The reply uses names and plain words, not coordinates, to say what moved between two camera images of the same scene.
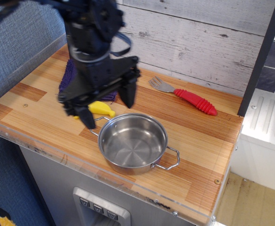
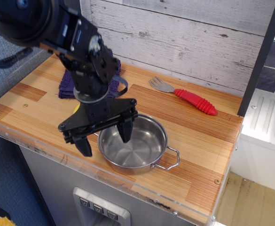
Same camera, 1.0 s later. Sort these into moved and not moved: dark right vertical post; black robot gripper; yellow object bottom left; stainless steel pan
Moved: black robot gripper
Not moved: dark right vertical post; stainless steel pan; yellow object bottom left
